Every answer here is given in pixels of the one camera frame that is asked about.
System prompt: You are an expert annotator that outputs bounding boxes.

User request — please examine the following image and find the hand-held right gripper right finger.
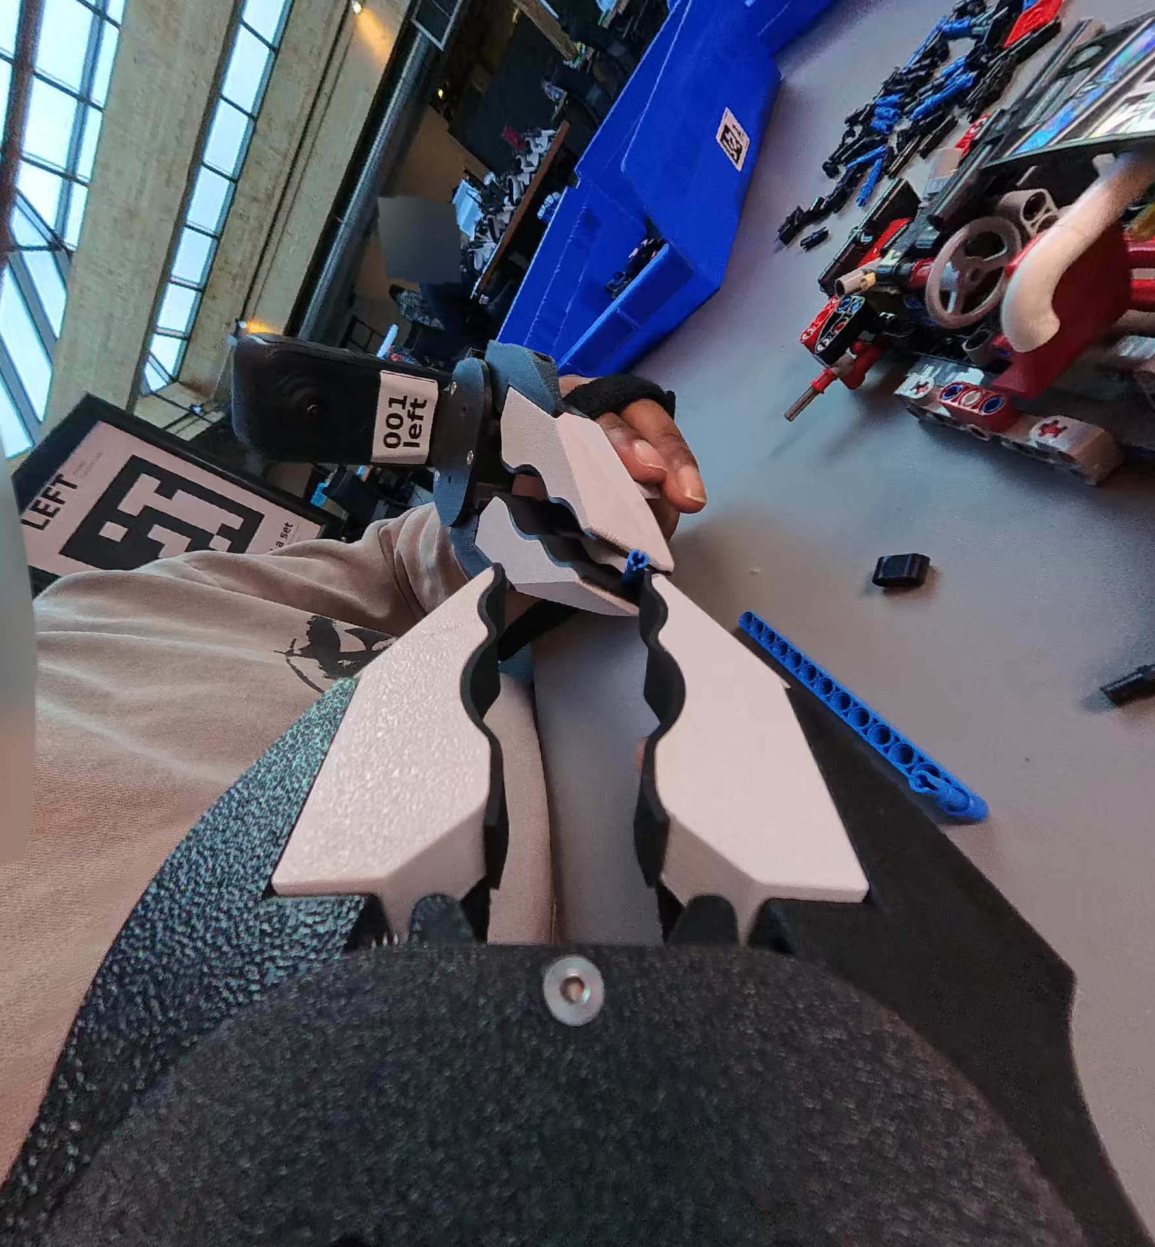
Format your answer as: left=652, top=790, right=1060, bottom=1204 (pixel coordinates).
left=633, top=572, right=871, bottom=947

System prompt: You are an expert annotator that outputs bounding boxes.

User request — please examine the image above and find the person's left forearm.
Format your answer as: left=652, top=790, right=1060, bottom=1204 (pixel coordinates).
left=339, top=505, right=500, bottom=674

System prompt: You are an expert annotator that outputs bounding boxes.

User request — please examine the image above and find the black lego pin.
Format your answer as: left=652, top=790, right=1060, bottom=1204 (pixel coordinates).
left=1100, top=649, right=1155, bottom=707

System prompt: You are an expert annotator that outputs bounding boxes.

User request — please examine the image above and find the blue storage bin with tag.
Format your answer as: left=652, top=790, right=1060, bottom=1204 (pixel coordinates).
left=494, top=30, right=785, bottom=377

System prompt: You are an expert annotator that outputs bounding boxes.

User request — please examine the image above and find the black framed marker sign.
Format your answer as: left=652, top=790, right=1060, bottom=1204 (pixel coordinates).
left=12, top=394, right=329, bottom=586

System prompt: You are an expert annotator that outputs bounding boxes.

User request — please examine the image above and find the long blue lego beam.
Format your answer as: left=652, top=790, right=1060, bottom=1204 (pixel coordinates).
left=738, top=612, right=989, bottom=826

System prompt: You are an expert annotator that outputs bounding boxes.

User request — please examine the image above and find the partly built lego car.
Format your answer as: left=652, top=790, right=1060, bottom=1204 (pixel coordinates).
left=781, top=0, right=1155, bottom=640

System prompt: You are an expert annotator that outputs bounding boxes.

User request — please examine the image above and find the grey ventilation pipe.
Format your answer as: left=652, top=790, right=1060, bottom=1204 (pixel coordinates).
left=290, top=19, right=442, bottom=338

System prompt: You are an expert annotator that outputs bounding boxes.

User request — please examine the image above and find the pile of black blue pins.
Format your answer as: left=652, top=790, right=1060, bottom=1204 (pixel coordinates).
left=774, top=0, right=1066, bottom=248

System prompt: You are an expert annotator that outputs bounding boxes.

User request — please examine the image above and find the person's left hand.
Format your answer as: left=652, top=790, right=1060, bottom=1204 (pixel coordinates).
left=592, top=402, right=708, bottom=546

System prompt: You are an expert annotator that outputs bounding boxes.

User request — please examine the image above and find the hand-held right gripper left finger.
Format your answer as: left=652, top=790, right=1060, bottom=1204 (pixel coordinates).
left=269, top=569, right=511, bottom=946

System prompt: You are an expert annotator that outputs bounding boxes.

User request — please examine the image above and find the tall glass window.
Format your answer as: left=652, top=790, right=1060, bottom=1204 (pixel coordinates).
left=0, top=0, right=125, bottom=460
left=144, top=0, right=295, bottom=392

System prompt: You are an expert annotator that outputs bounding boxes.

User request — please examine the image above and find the wooden workbench with parts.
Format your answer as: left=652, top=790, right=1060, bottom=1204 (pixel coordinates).
left=445, top=117, right=579, bottom=295

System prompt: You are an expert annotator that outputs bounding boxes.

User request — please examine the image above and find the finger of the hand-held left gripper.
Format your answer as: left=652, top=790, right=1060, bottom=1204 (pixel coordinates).
left=470, top=497, right=644, bottom=619
left=494, top=394, right=676, bottom=576

